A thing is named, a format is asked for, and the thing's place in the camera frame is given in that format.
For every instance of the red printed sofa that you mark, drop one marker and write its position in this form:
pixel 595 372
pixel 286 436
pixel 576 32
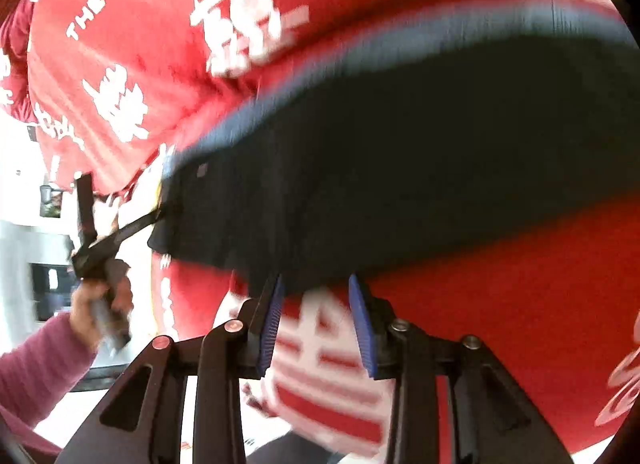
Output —
pixel 150 34

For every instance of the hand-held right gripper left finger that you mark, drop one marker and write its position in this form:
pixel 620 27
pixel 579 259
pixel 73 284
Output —
pixel 272 326

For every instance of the person's left forearm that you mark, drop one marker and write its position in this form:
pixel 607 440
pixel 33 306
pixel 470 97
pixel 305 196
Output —
pixel 40 364

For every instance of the person's left hand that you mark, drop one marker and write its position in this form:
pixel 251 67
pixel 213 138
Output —
pixel 82 309

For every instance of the black pants with blue waistband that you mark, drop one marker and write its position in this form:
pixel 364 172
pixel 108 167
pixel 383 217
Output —
pixel 400 169

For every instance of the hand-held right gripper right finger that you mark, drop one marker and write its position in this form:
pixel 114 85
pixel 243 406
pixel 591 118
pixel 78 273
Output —
pixel 362 326

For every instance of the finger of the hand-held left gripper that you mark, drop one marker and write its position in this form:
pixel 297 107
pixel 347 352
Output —
pixel 130 230
pixel 85 204

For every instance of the grey cabinet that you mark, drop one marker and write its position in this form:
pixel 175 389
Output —
pixel 20 264

